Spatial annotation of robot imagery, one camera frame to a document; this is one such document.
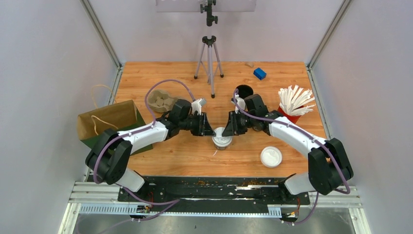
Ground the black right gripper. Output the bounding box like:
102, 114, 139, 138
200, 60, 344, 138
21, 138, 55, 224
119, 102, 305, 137
222, 110, 256, 137

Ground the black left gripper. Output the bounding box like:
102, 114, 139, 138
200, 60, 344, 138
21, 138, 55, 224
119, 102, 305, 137
180, 113, 217, 137

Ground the brown coffee cup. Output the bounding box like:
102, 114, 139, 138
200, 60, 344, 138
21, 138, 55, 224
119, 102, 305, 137
252, 125, 263, 132
214, 144, 230, 150

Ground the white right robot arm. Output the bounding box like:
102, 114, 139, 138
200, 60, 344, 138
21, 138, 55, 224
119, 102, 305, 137
222, 90, 354, 204

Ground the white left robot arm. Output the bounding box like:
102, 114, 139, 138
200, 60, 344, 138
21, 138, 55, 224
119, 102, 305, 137
85, 98, 216, 201

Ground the black paper cup stack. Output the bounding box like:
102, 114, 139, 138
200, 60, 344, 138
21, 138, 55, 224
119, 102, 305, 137
236, 84, 254, 98

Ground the white plastic lid stack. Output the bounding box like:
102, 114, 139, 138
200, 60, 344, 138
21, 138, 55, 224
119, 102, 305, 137
260, 146, 282, 168

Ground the grey pulp cup carrier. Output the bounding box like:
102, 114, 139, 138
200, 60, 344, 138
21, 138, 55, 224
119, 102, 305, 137
147, 90, 179, 113

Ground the blue small block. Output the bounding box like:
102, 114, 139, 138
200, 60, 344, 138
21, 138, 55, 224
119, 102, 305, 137
253, 68, 267, 80

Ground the red straw holder cup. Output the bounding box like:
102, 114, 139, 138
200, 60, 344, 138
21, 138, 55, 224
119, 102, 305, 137
277, 106, 301, 124

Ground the small tan block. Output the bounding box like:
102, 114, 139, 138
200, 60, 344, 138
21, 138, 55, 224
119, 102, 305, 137
244, 62, 254, 68

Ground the white wrapped straws bundle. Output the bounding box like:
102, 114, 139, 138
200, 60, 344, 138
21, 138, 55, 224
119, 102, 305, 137
278, 85, 316, 116

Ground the green paper bag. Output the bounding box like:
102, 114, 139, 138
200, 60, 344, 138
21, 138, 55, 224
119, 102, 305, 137
76, 100, 145, 148

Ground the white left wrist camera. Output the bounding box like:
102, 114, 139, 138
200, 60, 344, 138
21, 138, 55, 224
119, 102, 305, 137
191, 98, 207, 115

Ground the grey camera tripod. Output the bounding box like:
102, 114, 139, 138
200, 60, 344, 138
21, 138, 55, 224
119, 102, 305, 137
194, 0, 224, 98

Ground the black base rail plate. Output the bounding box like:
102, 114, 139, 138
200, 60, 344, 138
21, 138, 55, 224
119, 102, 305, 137
69, 175, 362, 217

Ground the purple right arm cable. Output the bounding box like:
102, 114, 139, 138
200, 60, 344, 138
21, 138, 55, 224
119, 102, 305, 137
233, 89, 352, 226

